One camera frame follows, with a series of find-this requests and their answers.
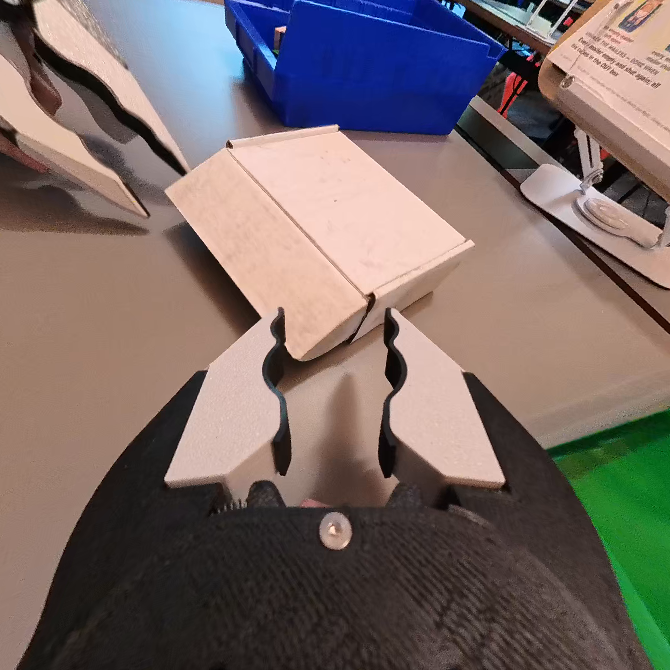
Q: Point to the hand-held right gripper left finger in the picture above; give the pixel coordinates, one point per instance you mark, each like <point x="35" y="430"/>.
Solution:
<point x="225" y="429"/>

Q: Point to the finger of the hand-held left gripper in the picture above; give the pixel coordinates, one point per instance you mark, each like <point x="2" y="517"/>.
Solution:
<point x="104" y="68"/>
<point x="52" y="152"/>

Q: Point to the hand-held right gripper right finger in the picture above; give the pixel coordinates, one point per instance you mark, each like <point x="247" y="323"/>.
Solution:
<point x="445" y="429"/>

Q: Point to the green plastic bin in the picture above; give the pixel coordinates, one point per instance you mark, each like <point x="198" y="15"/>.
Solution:
<point x="628" y="523"/>

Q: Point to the white cardboard mailer box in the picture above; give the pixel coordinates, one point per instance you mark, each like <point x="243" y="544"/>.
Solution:
<point x="340" y="209"/>

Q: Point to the blue plastic bin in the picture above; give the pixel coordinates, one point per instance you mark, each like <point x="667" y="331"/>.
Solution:
<point x="377" y="78"/>

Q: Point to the red object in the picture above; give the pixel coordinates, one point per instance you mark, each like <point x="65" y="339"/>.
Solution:
<point x="513" y="94"/>

